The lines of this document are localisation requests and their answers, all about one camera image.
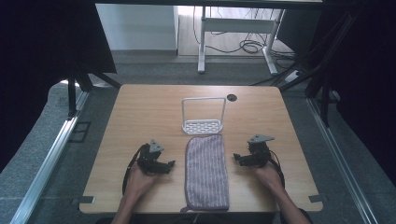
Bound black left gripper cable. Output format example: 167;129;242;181
121;144;146;196

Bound person's left hand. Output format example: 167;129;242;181
125;161;159;201

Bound purple striped towel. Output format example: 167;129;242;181
179;133;231;214

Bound black curtain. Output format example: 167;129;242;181
0;0;119;174
320;0;396;188

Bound aluminium rail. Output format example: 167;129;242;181
8;89;91;224
305;96;380;224

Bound black metal stand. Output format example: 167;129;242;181
248;6;362;128
65;63;123;119

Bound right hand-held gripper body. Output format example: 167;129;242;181
246;133;276;168

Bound person's right hand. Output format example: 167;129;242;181
252;161;285;195

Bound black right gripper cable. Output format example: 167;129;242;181
268;149;287;189

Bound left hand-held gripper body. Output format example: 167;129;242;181
135;139;169;175

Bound white cabinet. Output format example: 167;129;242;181
94;3;179;51

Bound person's dark clothing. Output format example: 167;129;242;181
94;207;314;224

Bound white metal rack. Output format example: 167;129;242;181
180;96;228;135

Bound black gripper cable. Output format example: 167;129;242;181
121;144;146;196
268;149;287;189

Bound white power strip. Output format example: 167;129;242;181
283;69;304;84

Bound black floor cables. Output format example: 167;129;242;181
191;5;297;62

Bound white desk frame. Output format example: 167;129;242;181
197;5;287;76

